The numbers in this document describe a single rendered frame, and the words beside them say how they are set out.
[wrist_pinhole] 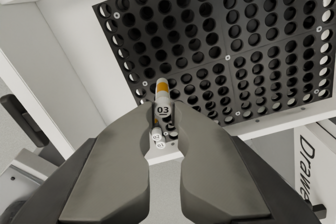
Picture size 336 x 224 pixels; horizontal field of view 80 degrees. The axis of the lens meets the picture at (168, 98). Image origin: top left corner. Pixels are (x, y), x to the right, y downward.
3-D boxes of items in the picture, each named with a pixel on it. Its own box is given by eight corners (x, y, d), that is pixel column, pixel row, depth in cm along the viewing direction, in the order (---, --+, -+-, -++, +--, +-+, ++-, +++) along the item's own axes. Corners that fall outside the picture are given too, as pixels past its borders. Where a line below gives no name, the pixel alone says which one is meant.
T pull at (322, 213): (300, 223, 37) (305, 231, 36) (300, 198, 33) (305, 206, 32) (320, 219, 36) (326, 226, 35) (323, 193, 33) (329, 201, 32)
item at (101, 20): (155, 142, 27) (155, 145, 27) (93, 5, 19) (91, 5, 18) (168, 138, 27) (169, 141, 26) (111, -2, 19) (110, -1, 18)
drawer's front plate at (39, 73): (116, 151, 38) (102, 207, 28) (14, -22, 24) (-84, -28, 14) (125, 148, 37) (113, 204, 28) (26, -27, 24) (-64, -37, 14)
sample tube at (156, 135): (162, 118, 29) (163, 139, 25) (154, 120, 29) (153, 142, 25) (159, 111, 28) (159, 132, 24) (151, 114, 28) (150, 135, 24)
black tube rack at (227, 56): (156, 118, 32) (155, 145, 27) (107, 1, 24) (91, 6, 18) (299, 76, 30) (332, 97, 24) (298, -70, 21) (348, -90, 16)
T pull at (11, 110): (44, 143, 26) (38, 150, 25) (4, 94, 22) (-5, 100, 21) (69, 135, 26) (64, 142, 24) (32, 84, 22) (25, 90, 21)
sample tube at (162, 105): (169, 89, 18) (172, 118, 14) (155, 89, 18) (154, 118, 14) (169, 76, 17) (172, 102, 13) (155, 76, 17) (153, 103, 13)
